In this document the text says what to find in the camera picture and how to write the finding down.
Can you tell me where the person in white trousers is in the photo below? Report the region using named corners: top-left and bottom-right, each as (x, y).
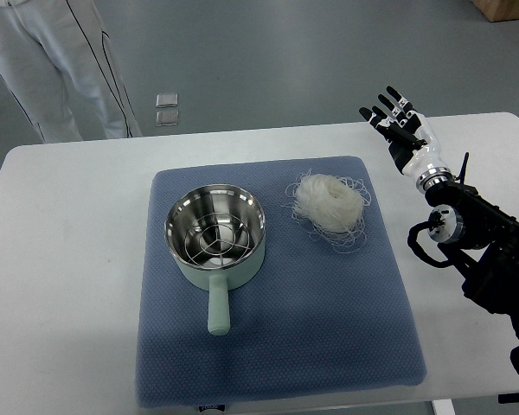
top-left (0, 1), bottom-right (142, 144)

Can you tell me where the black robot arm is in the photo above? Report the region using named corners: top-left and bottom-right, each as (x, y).
top-left (407, 167), bottom-right (519, 403)

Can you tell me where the white vermicelli nest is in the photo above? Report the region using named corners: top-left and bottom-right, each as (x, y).
top-left (285, 170), bottom-right (374, 254)

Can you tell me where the blue textured mat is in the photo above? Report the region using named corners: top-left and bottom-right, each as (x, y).
top-left (136, 156), bottom-right (426, 408)

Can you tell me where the wire steaming rack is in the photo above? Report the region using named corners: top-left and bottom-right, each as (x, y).
top-left (183, 212), bottom-right (253, 269)

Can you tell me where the white table leg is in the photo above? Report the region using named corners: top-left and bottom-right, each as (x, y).
top-left (432, 399), bottom-right (456, 415)

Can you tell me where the cardboard box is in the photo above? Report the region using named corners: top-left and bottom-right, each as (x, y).
top-left (472, 0), bottom-right (519, 22)

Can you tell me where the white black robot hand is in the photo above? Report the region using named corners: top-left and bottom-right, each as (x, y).
top-left (359, 86), bottom-right (453, 194)

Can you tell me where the upper metal floor plate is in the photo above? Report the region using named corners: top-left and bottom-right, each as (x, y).
top-left (156, 93), bottom-right (178, 108)

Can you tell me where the mint green steel pot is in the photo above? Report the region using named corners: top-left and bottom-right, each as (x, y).
top-left (164, 184), bottom-right (266, 336)

